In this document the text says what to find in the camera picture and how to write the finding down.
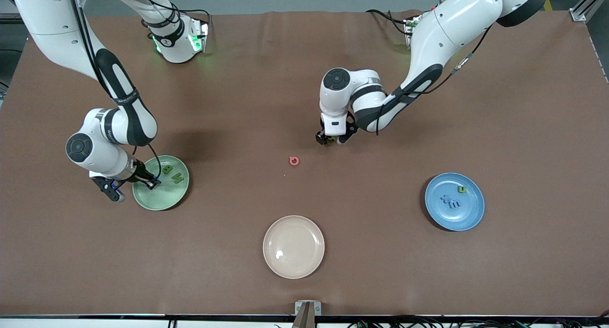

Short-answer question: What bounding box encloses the beige plate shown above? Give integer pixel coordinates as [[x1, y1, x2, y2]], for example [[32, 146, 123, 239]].
[[263, 215, 325, 279]]

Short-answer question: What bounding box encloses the brown table mat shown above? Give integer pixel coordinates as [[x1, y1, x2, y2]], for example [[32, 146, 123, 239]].
[[0, 10, 609, 317]]

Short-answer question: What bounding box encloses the black right arm base cable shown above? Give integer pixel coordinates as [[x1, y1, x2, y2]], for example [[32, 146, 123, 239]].
[[159, 0, 211, 19]]

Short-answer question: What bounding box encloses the blue plate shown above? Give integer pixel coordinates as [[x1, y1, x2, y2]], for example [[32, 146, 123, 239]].
[[424, 172, 485, 232]]

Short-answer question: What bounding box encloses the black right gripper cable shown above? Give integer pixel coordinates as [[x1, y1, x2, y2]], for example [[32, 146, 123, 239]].
[[71, 0, 162, 181]]

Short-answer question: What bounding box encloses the white table edge rail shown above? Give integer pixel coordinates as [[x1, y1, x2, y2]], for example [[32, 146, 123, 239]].
[[0, 315, 609, 328]]

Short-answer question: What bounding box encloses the black left arm base cable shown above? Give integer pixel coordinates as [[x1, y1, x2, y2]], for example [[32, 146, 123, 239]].
[[365, 8, 410, 36]]

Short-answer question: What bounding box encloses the black arm base cable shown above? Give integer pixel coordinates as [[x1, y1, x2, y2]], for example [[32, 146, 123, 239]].
[[159, 0, 211, 19], [365, 8, 410, 36]]

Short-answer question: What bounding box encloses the aluminium frame profile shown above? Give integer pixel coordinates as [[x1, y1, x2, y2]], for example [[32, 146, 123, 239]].
[[570, 0, 601, 23]]

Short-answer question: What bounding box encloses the green plate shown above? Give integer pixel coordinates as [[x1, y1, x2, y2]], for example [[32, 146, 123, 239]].
[[132, 155, 190, 211]]

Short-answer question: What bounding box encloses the metal bracket with wedge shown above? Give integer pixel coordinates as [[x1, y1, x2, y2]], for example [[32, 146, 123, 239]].
[[291, 300, 322, 328]]

